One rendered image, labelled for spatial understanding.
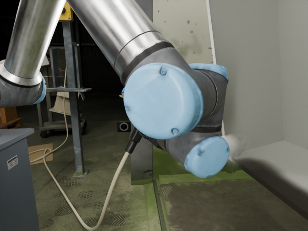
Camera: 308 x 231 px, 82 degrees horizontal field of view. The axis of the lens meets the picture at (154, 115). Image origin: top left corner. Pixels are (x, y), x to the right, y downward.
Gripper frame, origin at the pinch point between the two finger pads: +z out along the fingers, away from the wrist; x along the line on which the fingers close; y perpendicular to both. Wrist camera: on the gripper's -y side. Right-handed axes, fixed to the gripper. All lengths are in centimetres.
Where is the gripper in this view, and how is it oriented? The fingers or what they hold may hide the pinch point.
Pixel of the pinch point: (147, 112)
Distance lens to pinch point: 66.5
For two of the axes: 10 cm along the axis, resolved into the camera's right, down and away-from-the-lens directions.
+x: 7.9, 4.1, 4.5
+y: -4.6, 8.9, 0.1
